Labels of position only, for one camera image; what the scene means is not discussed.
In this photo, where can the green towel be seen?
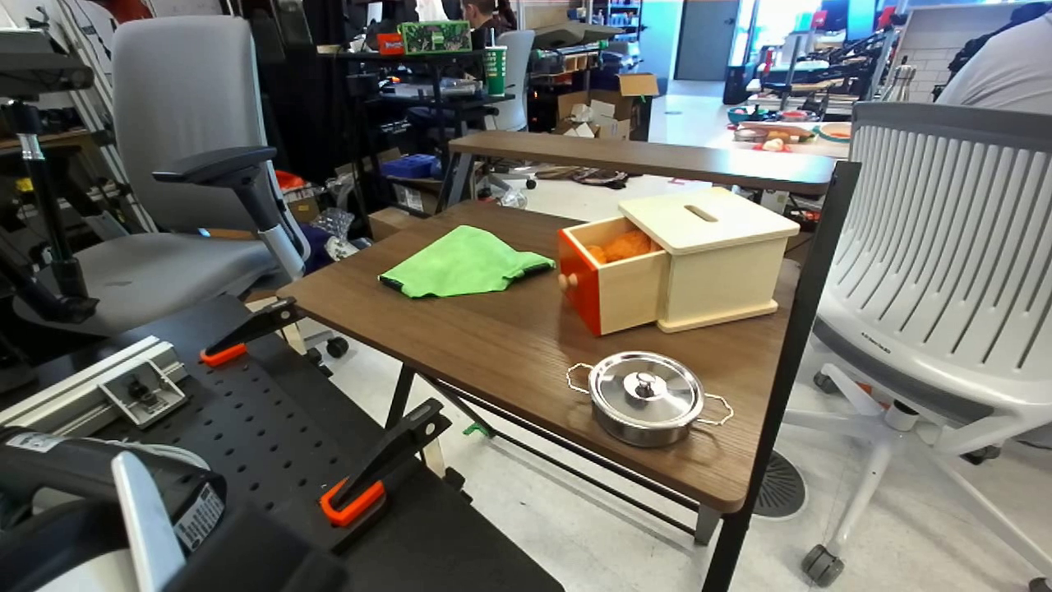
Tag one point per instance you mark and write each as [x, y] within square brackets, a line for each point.
[466, 265]

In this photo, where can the black camera tripod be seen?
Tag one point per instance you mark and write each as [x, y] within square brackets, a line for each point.
[37, 177]

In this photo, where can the black perforated breadboard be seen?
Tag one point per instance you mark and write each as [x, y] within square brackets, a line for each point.
[330, 481]

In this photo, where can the steel pot with lid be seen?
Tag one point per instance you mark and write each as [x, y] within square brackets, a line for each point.
[647, 397]

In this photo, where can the aluminium extrusion rail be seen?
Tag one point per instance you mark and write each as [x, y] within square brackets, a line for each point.
[83, 385]

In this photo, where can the black orange clamp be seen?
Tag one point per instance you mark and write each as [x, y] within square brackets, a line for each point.
[382, 462]
[249, 334]

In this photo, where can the green can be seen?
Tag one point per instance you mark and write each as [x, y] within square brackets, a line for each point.
[495, 71]

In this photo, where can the cardboard box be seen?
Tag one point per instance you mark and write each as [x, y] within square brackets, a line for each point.
[639, 87]

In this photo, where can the white mesh office chair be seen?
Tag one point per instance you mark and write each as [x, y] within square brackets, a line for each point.
[940, 274]

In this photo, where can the cream wooden box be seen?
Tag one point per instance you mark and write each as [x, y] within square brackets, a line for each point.
[717, 260]

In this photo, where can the orange wooden drawer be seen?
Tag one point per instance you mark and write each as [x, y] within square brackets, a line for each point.
[608, 271]

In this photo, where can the person in grey shirt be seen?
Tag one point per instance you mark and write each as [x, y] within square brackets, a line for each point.
[1003, 68]

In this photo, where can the grey office chair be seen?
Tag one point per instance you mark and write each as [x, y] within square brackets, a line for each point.
[182, 167]

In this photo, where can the brown wooden table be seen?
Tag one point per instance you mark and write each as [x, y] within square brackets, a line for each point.
[546, 331]

